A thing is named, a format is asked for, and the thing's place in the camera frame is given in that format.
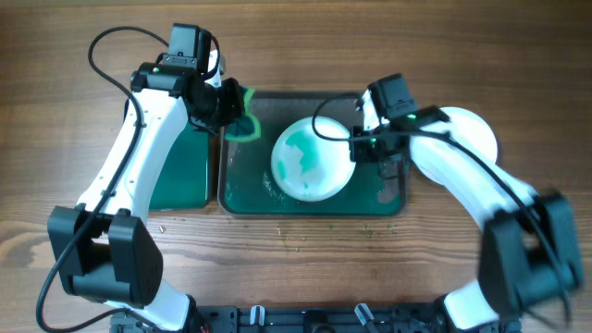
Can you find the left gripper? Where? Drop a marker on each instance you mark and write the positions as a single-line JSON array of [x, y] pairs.
[[232, 106]]

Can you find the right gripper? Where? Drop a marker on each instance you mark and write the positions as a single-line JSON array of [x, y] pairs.
[[357, 151]]

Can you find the green yellow sponge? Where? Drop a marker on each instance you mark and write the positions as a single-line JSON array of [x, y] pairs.
[[247, 128]]

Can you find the white plate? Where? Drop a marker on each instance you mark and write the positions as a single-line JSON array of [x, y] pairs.
[[475, 130], [310, 160]]

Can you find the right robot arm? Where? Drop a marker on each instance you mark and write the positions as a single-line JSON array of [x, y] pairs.
[[528, 250]]

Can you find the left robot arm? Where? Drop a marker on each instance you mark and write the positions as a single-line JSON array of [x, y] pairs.
[[103, 250]]

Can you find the small green water tray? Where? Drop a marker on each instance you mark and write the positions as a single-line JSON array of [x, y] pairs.
[[168, 168]]

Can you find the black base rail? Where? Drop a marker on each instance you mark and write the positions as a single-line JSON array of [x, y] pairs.
[[412, 318]]

